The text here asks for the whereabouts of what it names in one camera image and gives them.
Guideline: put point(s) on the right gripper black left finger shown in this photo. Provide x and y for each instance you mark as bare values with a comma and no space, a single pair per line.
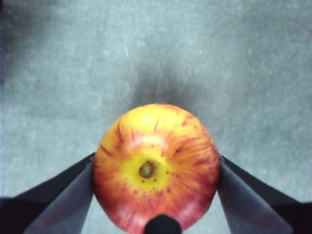
48,209

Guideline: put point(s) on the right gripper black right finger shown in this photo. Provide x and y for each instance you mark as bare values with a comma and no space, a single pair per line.
253,207

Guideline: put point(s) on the red apple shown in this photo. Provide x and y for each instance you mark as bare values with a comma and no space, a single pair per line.
156,170

